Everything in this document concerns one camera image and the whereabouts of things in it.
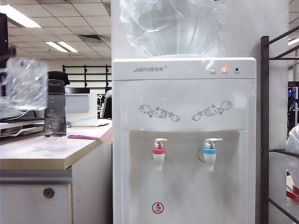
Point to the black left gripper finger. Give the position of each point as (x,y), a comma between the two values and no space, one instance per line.
(12,51)

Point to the clear textured plastic mug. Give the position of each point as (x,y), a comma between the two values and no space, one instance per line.
(25,84)

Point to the red hot water tap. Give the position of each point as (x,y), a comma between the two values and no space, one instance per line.
(159,154)

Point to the white desk cabinet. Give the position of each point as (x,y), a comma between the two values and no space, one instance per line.
(90,186)

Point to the white water dispenser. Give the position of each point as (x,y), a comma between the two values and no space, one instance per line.
(183,98)

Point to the blue cold water tap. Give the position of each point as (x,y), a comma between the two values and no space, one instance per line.
(209,155)

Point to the black monitor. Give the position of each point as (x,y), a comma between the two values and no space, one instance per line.
(3,30)

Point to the long ceiling light panel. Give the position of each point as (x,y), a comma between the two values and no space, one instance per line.
(17,15)

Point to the double ceiling light panel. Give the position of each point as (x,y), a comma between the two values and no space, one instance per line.
(60,46)

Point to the black cap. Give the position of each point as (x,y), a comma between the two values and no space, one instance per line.
(58,75)

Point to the grey laptop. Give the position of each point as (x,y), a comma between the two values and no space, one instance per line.
(9,114)

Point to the dark grey drinking bottle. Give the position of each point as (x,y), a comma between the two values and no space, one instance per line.
(55,105)

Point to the dark flat device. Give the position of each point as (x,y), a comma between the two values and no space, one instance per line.
(78,90)

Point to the white paper tray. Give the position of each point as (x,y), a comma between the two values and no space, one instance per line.
(14,129)

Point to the ceiling air vent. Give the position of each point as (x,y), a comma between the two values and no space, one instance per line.
(91,38)

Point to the black shelf rack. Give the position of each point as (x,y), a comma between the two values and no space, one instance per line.
(94,67)

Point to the grey jacket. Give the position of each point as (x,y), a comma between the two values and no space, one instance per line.
(108,105)

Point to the pink paper sheet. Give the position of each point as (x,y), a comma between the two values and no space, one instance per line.
(83,137)

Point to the round metal cabinet lock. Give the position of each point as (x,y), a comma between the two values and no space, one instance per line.
(48,193)

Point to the black metal rack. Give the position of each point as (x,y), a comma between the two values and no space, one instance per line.
(265,116)

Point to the small ceiling light panel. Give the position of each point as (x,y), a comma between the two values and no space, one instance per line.
(294,42)

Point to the blue machine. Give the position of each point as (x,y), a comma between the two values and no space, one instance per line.
(293,93)

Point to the white plastic bag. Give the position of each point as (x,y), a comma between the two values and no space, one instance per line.
(293,144)

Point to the red and white object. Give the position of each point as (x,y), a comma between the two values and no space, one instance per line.
(292,193)

